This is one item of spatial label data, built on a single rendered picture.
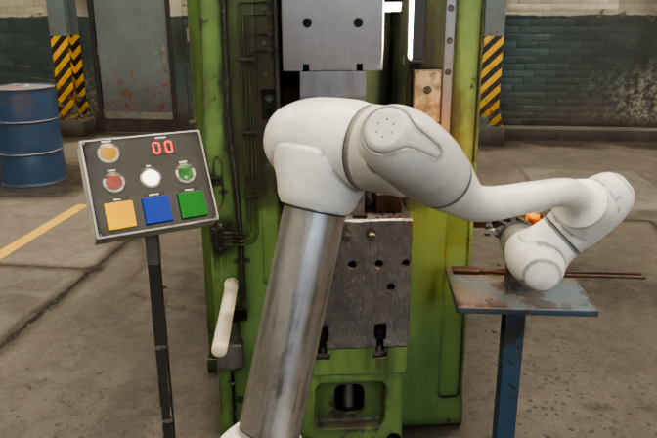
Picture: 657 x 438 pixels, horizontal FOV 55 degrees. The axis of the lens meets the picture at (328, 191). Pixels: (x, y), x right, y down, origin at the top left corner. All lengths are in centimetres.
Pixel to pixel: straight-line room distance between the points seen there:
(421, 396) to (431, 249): 59
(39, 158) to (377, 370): 463
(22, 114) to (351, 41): 460
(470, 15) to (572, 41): 595
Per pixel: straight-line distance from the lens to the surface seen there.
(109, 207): 179
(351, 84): 192
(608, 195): 135
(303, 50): 190
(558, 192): 121
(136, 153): 186
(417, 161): 84
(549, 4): 797
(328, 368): 217
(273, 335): 100
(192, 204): 183
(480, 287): 200
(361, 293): 205
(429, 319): 236
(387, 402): 227
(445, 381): 252
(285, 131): 97
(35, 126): 621
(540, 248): 133
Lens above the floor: 154
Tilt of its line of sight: 16 degrees down
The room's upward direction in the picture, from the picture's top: straight up
